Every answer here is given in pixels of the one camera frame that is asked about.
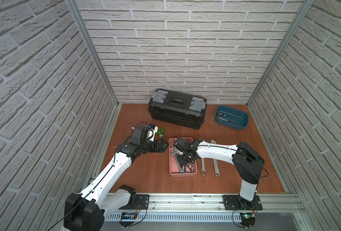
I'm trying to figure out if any large combination wrench 19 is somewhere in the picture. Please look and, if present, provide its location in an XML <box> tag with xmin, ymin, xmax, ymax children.
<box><xmin>170</xmin><ymin>146</ymin><xmax>187</xmax><ymax>174</ymax></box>

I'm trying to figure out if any left controller board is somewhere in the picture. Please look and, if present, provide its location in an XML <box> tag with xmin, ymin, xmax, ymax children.
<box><xmin>120</xmin><ymin>212</ymin><xmax>138</xmax><ymax>228</ymax></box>

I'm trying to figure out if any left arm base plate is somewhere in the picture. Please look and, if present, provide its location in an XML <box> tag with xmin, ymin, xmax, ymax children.
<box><xmin>119</xmin><ymin>194</ymin><xmax>150</xmax><ymax>210</ymax></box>

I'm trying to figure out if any teal plastic bin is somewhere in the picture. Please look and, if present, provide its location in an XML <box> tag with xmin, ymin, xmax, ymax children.
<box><xmin>215</xmin><ymin>105</ymin><xmax>249</xmax><ymax>131</ymax></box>

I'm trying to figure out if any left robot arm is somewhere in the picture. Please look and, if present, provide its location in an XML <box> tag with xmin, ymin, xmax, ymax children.
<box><xmin>63</xmin><ymin>124</ymin><xmax>169</xmax><ymax>231</ymax></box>

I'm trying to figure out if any aluminium front rail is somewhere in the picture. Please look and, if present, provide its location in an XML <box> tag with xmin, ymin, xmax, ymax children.
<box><xmin>69</xmin><ymin>192</ymin><xmax>307</xmax><ymax>214</ymax></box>

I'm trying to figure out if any black plastic toolbox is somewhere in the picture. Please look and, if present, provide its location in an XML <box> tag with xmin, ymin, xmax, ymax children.
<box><xmin>148</xmin><ymin>89</ymin><xmax>207</xmax><ymax>130</ymax></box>

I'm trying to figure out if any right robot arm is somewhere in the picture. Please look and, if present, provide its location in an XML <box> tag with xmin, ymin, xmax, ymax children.
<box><xmin>173</xmin><ymin>138</ymin><xmax>265</xmax><ymax>204</ymax></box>

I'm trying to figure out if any pink plastic storage box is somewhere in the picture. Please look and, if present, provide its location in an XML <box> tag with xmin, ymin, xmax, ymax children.
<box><xmin>168</xmin><ymin>138</ymin><xmax>197</xmax><ymax>178</ymax></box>

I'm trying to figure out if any adjustable wrench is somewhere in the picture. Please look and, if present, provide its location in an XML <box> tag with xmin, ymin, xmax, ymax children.
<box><xmin>211</xmin><ymin>140</ymin><xmax>220</xmax><ymax>177</ymax></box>

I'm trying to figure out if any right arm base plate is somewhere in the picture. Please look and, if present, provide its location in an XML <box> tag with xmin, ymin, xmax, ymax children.
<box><xmin>222</xmin><ymin>195</ymin><xmax>263</xmax><ymax>211</ymax></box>

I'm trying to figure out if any right controller board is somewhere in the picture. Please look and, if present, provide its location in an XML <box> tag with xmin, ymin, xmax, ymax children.
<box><xmin>240</xmin><ymin>213</ymin><xmax>256</xmax><ymax>229</ymax></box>

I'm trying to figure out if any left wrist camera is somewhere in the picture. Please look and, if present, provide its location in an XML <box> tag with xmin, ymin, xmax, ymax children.
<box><xmin>146</xmin><ymin>124</ymin><xmax>158</xmax><ymax>141</ymax></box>

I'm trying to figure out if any controller board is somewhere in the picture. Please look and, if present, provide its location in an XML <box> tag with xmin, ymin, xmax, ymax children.
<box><xmin>120</xmin><ymin>212</ymin><xmax>138</xmax><ymax>228</ymax></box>
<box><xmin>240</xmin><ymin>213</ymin><xmax>256</xmax><ymax>229</ymax></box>

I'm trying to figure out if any green hose nozzle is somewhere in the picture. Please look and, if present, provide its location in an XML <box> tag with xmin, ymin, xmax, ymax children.
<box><xmin>156</xmin><ymin>128</ymin><xmax>164</xmax><ymax>139</ymax></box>

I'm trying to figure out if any large combination wrench 22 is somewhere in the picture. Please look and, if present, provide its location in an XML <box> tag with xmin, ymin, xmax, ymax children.
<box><xmin>201</xmin><ymin>158</ymin><xmax>207</xmax><ymax>176</ymax></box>

